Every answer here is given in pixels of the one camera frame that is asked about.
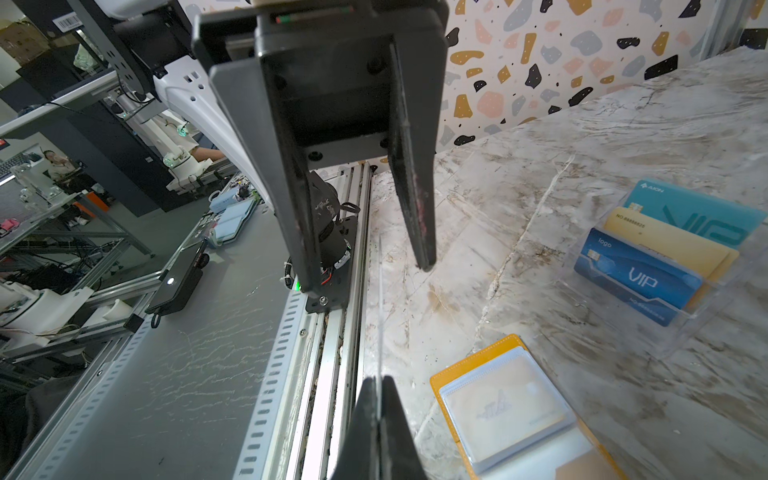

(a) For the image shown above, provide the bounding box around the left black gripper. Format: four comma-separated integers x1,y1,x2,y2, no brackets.
192,1,449,293

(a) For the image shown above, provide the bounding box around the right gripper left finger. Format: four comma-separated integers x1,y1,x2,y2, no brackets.
331,377,379,480

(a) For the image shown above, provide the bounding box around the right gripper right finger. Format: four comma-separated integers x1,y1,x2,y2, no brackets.
379,376,427,480

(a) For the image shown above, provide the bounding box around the yellow leather card holder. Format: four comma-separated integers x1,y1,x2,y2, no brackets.
430,335,626,479

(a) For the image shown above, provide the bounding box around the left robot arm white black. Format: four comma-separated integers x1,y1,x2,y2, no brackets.
72,1,449,312

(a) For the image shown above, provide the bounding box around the blue VIP card in stand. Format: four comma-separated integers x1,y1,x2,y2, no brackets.
574,228,703,327

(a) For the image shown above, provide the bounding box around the gold card in stand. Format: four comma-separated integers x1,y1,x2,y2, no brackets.
596,207,740,313

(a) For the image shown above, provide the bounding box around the teal VIP card in stand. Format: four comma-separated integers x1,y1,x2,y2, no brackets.
623,179,767,249

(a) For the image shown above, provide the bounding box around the white perforated cable duct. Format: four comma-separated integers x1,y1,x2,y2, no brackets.
232,290,307,480

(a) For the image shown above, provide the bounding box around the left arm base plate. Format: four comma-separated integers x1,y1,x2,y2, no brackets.
305,216,358,314

